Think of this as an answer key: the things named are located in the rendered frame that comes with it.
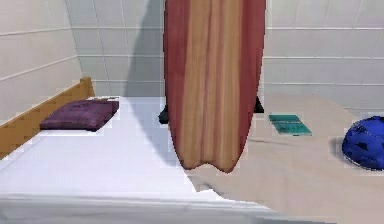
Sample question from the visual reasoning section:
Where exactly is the teal book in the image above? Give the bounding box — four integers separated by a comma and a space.
268, 114, 313, 137

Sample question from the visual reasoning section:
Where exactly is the beige blanket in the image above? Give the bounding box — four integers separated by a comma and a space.
185, 94, 384, 224

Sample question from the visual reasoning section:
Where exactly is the black surfboard fin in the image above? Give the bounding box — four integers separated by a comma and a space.
253, 95, 265, 114
157, 103, 170, 125

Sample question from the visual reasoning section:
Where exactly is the red and wood surfboard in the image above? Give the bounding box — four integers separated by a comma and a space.
162, 0, 267, 174

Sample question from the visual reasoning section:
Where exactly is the blue helmet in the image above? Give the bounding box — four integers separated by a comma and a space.
341, 115, 384, 171

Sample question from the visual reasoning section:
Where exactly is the purple pillow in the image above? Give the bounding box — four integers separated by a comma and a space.
39, 98, 120, 132

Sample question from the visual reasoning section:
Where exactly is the wooden bed with white sheet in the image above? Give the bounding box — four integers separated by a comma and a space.
0, 76, 384, 224

